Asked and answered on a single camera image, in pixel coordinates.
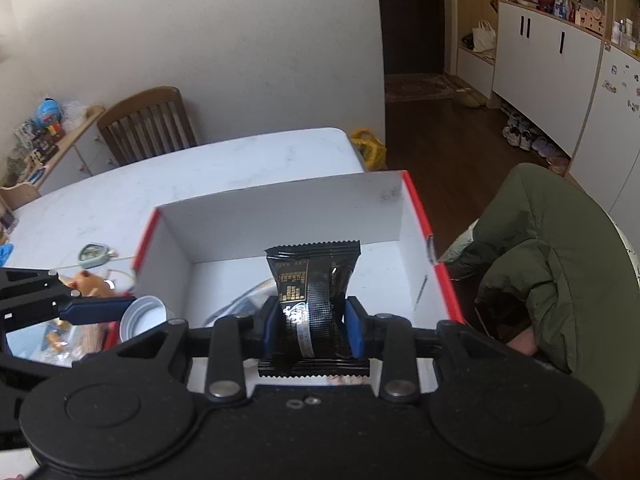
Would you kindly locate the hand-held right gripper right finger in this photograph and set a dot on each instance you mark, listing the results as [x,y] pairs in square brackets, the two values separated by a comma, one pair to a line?
[356,330]

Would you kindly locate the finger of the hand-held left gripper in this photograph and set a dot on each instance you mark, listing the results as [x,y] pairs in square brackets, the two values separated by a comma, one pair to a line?
[20,360]
[95,310]

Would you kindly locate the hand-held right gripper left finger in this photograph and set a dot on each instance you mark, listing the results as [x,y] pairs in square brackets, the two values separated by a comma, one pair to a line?
[271,327]

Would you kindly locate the orange capybara plush toy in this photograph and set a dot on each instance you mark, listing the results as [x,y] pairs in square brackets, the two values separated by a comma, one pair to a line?
[90,282]

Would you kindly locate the beige knitted cloth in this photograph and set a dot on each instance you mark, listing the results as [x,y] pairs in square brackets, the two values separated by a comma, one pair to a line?
[92,341]

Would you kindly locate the black snack packet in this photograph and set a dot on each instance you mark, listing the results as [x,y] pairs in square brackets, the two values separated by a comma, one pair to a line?
[305,285]

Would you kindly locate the red and white cardboard box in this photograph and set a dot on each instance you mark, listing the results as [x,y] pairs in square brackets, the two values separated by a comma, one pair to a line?
[280,220]

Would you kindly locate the blue cloth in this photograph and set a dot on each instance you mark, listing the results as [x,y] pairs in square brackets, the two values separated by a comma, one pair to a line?
[5,254]

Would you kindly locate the white wooden sideboard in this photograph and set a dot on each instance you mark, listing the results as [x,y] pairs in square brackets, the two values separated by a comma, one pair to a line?
[75,155]

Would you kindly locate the pile of small sideboard items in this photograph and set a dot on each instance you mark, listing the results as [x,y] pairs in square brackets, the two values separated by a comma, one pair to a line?
[30,152]

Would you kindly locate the yellow plastic bag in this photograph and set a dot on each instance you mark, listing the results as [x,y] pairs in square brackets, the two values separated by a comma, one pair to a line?
[370,147]

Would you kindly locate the wooden chair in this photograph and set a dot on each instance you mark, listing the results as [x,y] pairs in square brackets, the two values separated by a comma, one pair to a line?
[145,125]

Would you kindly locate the green padded jacket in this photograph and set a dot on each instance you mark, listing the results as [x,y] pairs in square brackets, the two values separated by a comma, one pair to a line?
[540,260]

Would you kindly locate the crumpled clear plastic bag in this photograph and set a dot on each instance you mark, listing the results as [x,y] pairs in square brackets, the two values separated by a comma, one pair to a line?
[75,110]

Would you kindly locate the blue globe toy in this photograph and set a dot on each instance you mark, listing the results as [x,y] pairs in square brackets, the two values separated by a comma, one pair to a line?
[50,112]

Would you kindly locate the patterned door rug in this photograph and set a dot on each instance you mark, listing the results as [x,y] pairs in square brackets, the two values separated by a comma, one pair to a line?
[417,87]

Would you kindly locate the pair of beige slippers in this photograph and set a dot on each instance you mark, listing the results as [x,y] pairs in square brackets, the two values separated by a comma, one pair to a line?
[467,96]

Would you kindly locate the row of shoes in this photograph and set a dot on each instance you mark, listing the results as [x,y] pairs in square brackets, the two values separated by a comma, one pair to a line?
[530,137]

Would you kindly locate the white low bench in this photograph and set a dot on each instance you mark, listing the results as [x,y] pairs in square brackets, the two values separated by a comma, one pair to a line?
[475,67]

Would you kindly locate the white shoe cabinet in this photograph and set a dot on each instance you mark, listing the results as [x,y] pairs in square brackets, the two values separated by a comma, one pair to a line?
[540,70]

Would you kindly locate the dark entrance door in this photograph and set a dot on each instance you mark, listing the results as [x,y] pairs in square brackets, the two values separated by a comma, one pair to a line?
[410,15]

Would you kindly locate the white tote bag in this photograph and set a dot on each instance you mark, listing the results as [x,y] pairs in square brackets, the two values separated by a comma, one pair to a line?
[484,35]

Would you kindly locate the row of small bottles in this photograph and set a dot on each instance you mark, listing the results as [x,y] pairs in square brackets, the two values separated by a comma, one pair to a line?
[562,4]

